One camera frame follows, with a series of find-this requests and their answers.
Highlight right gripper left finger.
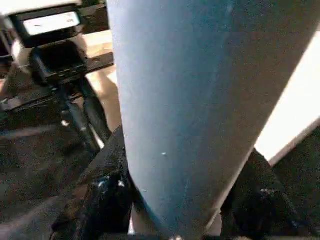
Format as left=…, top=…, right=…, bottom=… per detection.
left=49, top=124, right=136, bottom=240

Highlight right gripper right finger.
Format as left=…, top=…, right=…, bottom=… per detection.
left=219, top=146, right=301, bottom=240

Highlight white plastic table top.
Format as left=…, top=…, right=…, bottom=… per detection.
left=254, top=31, right=320, bottom=168

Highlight white plastic table leg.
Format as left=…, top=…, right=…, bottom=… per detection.
left=106, top=0, right=320, bottom=239

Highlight black mat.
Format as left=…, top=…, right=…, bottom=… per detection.
left=0, top=109, right=320, bottom=240

